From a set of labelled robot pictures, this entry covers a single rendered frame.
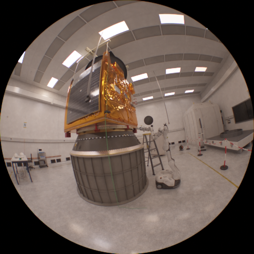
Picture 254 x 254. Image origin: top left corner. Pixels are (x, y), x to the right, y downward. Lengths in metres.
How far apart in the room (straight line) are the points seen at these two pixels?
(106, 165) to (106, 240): 1.36
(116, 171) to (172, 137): 8.35
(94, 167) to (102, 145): 0.46
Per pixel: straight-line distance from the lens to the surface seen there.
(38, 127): 6.35
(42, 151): 5.81
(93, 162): 1.60
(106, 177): 1.65
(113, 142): 1.62
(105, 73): 1.96
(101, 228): 1.68
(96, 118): 1.51
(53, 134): 6.55
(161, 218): 1.69
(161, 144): 5.33
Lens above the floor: 1.41
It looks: 8 degrees up
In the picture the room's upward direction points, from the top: 7 degrees counter-clockwise
